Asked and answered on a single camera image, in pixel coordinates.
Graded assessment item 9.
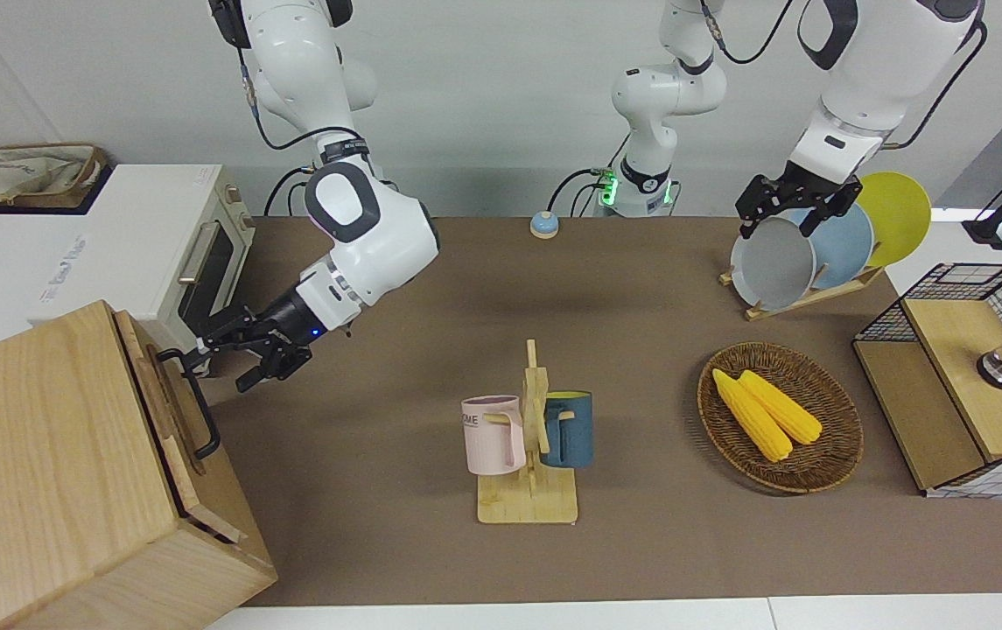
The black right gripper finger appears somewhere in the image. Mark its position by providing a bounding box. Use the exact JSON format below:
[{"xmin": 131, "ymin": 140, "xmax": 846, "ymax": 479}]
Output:
[
  {"xmin": 182, "ymin": 324, "xmax": 249, "ymax": 362},
  {"xmin": 235, "ymin": 348, "xmax": 311, "ymax": 393}
]

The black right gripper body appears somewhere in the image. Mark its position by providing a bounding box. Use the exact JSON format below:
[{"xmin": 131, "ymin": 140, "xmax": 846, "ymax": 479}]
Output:
[{"xmin": 228, "ymin": 289, "xmax": 328, "ymax": 357}]

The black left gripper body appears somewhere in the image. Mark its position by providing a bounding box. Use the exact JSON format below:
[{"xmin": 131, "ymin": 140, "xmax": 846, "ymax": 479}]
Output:
[{"xmin": 735, "ymin": 162, "xmax": 862, "ymax": 213}]

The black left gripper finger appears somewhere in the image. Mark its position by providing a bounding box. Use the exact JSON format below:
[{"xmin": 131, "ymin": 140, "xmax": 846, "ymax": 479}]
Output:
[
  {"xmin": 737, "ymin": 199, "xmax": 774, "ymax": 240},
  {"xmin": 801, "ymin": 202, "xmax": 840, "ymax": 238}
]

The black metal drawer handle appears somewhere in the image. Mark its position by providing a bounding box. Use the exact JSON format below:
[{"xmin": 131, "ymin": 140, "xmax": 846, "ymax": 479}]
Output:
[{"xmin": 157, "ymin": 347, "xmax": 222, "ymax": 461}]

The light wooden drawer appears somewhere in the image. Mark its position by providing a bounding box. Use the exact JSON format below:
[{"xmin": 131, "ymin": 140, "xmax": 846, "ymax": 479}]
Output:
[{"xmin": 114, "ymin": 309, "xmax": 208, "ymax": 519}]

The light blue plate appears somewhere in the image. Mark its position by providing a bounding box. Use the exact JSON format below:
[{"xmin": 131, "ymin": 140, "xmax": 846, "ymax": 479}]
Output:
[{"xmin": 785, "ymin": 201, "xmax": 876, "ymax": 291}]

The grey plate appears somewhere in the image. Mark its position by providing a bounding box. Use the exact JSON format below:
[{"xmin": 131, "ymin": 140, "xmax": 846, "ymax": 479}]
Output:
[{"xmin": 730, "ymin": 216, "xmax": 817, "ymax": 311}]

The yellow plate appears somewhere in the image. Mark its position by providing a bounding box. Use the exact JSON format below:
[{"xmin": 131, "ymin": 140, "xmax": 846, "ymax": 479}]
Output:
[{"xmin": 851, "ymin": 171, "xmax": 933, "ymax": 269}]

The wooden plate rack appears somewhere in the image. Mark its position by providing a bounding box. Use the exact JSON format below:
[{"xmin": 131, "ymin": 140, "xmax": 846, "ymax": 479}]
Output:
[{"xmin": 719, "ymin": 262, "xmax": 886, "ymax": 322}]

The white toaster oven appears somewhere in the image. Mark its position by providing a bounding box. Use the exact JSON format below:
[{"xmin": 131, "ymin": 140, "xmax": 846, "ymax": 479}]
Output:
[{"xmin": 0, "ymin": 164, "xmax": 256, "ymax": 379}]

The yellow corn cob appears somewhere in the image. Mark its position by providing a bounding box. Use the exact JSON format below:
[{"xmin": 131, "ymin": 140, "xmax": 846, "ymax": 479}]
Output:
[
  {"xmin": 711, "ymin": 368, "xmax": 794, "ymax": 463},
  {"xmin": 739, "ymin": 370, "xmax": 823, "ymax": 445}
]

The brown storage basket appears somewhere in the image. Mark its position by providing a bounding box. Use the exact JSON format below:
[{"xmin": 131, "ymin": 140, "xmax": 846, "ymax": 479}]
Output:
[{"xmin": 0, "ymin": 143, "xmax": 109, "ymax": 211}]

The light wooden cabinet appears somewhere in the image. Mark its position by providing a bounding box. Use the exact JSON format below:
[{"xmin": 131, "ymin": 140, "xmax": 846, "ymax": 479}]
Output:
[{"xmin": 0, "ymin": 300, "xmax": 278, "ymax": 630}]

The pink mug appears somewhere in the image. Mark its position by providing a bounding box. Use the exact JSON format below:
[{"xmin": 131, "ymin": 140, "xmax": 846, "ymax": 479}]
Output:
[{"xmin": 461, "ymin": 395, "xmax": 528, "ymax": 476}]

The brown wicker basket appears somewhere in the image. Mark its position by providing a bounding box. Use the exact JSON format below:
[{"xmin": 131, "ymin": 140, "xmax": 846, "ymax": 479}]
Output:
[{"xmin": 697, "ymin": 342, "xmax": 865, "ymax": 495}]

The cream cloth bag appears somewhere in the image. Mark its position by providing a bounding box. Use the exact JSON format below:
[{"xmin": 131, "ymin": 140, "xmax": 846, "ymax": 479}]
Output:
[{"xmin": 0, "ymin": 150, "xmax": 95, "ymax": 207}]

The dark blue mug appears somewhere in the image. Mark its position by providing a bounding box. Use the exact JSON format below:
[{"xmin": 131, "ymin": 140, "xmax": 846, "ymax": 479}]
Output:
[{"xmin": 540, "ymin": 390, "xmax": 594, "ymax": 469}]

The wooden mug rack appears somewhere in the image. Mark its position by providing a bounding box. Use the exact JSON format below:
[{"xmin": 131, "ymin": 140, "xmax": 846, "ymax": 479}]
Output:
[{"xmin": 476, "ymin": 339, "xmax": 580, "ymax": 526}]

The brown table mat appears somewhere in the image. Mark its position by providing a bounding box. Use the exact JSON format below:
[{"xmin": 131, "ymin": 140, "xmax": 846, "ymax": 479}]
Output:
[{"xmin": 203, "ymin": 214, "xmax": 1002, "ymax": 609}]

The white oven door handle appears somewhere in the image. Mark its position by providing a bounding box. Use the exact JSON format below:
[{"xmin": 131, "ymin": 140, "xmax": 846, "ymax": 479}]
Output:
[{"xmin": 177, "ymin": 220, "xmax": 221, "ymax": 285}]

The black right base cable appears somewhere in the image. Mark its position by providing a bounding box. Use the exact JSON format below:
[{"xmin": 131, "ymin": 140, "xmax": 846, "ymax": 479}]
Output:
[{"xmin": 263, "ymin": 164, "xmax": 313, "ymax": 217}]

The black base cable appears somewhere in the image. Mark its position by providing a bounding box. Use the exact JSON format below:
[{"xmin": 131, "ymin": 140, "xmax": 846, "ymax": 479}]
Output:
[
  {"xmin": 547, "ymin": 131, "xmax": 633, "ymax": 218},
  {"xmin": 263, "ymin": 164, "xmax": 313, "ymax": 217}
]

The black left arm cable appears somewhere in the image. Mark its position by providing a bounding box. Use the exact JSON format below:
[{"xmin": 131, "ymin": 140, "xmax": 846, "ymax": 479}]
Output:
[{"xmin": 700, "ymin": 0, "xmax": 990, "ymax": 151}]

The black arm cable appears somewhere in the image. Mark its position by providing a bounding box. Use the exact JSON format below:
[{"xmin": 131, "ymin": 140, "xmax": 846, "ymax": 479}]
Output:
[
  {"xmin": 238, "ymin": 48, "xmax": 361, "ymax": 154},
  {"xmin": 700, "ymin": 0, "xmax": 990, "ymax": 151}
]

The wood and wire shelf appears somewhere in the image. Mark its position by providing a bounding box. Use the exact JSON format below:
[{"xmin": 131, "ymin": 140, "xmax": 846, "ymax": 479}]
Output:
[{"xmin": 852, "ymin": 262, "xmax": 1002, "ymax": 500}]

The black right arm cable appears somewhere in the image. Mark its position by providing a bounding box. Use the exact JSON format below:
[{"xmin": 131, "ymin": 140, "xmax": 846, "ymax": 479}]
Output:
[{"xmin": 238, "ymin": 48, "xmax": 361, "ymax": 154}]

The black left base cable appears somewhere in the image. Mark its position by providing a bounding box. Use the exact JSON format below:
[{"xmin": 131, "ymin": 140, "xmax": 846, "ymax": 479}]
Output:
[{"xmin": 547, "ymin": 131, "xmax": 633, "ymax": 218}]

